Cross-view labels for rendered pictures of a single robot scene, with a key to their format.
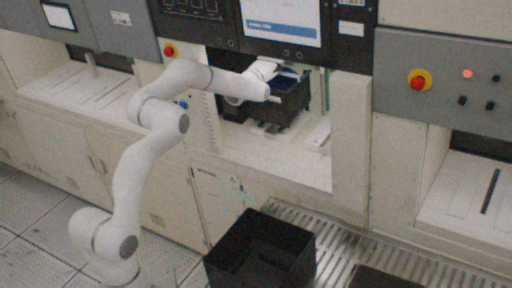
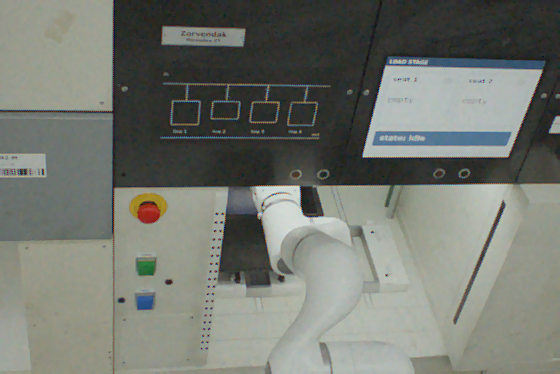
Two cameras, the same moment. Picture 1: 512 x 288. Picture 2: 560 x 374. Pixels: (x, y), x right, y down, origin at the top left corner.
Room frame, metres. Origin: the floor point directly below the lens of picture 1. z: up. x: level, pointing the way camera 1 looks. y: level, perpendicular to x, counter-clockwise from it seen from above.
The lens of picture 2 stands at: (0.89, 1.01, 2.39)
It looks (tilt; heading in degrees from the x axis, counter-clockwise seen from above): 41 degrees down; 306
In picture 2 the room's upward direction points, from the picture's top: 11 degrees clockwise
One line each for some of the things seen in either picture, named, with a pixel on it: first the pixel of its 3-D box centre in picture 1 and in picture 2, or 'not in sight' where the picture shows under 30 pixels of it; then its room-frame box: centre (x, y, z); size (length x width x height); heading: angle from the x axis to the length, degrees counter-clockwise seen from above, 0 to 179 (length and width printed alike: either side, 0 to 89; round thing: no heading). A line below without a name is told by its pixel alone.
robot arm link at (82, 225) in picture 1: (103, 243); not in sight; (1.03, 0.51, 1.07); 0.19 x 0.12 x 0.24; 52
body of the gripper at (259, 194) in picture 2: (261, 71); (276, 191); (1.71, -0.06, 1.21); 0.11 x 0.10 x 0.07; 143
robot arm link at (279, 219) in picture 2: (242, 88); (289, 239); (1.59, 0.03, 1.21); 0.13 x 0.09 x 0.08; 143
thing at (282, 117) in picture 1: (277, 88); (262, 204); (1.79, -0.12, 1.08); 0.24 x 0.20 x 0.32; 53
